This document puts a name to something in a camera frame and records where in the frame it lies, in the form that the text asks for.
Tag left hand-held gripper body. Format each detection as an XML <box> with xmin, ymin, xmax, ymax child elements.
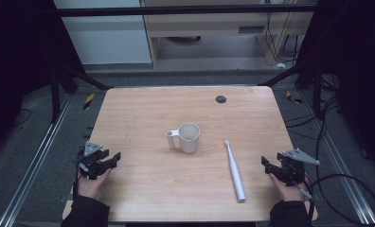
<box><xmin>76</xmin><ymin>140</ymin><xmax>109</xmax><ymax>181</ymax></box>

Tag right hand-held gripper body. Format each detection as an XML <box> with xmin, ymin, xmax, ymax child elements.
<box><xmin>276</xmin><ymin>148</ymin><xmax>321</xmax><ymax>187</ymax></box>

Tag white electric toothbrush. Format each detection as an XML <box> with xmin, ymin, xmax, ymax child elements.
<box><xmin>223</xmin><ymin>138</ymin><xmax>247</xmax><ymax>203</ymax></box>

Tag white cup with handle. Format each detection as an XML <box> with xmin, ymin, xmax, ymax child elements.
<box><xmin>165</xmin><ymin>122</ymin><xmax>202</xmax><ymax>155</ymax></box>

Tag person's right hand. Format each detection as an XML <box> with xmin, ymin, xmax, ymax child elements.
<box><xmin>268</xmin><ymin>172</ymin><xmax>312</xmax><ymax>203</ymax></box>

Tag person's left hand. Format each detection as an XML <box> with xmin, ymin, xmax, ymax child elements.
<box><xmin>76</xmin><ymin>166</ymin><xmax>114</xmax><ymax>201</ymax></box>

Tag yellow-black tape strip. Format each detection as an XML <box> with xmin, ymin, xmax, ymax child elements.
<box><xmin>285</xmin><ymin>90</ymin><xmax>304</xmax><ymax>105</ymax></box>
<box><xmin>82</xmin><ymin>93</ymin><xmax>96</xmax><ymax>111</ymax></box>

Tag black metal stand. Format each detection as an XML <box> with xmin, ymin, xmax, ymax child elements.
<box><xmin>48</xmin><ymin>61</ymin><xmax>115</xmax><ymax>125</ymax></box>
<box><xmin>258</xmin><ymin>58</ymin><xmax>324</xmax><ymax>119</ymax></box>

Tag dark curtain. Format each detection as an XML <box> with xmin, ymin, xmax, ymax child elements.
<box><xmin>0</xmin><ymin>0</ymin><xmax>85</xmax><ymax>159</ymax></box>
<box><xmin>295</xmin><ymin>0</ymin><xmax>375</xmax><ymax>178</ymax></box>

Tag white cabinet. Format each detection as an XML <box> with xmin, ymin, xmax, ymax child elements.
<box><xmin>52</xmin><ymin>0</ymin><xmax>153</xmax><ymax>66</ymax></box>

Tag light wooden desk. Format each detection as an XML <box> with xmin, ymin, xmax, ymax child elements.
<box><xmin>139</xmin><ymin>0</ymin><xmax>316</xmax><ymax>68</ymax></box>

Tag black horizontal bar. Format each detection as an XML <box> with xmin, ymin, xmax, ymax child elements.
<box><xmin>54</xmin><ymin>4</ymin><xmax>320</xmax><ymax>18</ymax></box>

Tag grey cable plug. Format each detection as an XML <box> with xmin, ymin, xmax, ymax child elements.
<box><xmin>298</xmin><ymin>187</ymin><xmax>313</xmax><ymax>201</ymax></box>

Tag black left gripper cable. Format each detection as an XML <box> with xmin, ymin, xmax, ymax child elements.
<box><xmin>72</xmin><ymin>173</ymin><xmax>82</xmax><ymax>201</ymax></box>

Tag aluminium floor rail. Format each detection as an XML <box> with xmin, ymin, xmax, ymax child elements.
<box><xmin>0</xmin><ymin>94</ymin><xmax>74</xmax><ymax>227</ymax></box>
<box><xmin>298</xmin><ymin>90</ymin><xmax>375</xmax><ymax>226</ymax></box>

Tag black floor cables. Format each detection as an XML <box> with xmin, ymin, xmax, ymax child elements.
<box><xmin>284</xmin><ymin>74</ymin><xmax>342</xmax><ymax>178</ymax></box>

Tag thin black floor cable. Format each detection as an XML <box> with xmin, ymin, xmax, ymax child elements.
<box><xmin>12</xmin><ymin>108</ymin><xmax>33</xmax><ymax>128</ymax></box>

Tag black hanging desk cables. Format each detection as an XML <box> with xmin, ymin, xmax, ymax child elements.
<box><xmin>263</xmin><ymin>11</ymin><xmax>305</xmax><ymax>64</ymax></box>

